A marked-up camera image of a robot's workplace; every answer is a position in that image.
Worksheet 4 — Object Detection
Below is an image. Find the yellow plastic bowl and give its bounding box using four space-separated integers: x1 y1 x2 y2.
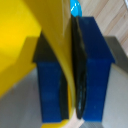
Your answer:
0 0 78 128

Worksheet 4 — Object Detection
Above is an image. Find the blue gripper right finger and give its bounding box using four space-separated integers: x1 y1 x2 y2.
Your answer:
70 15 116 122

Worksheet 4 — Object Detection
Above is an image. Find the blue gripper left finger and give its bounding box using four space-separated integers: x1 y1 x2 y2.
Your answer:
32 32 71 125

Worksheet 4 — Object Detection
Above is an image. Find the blue plastic bowl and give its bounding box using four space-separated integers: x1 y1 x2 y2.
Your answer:
69 0 83 18

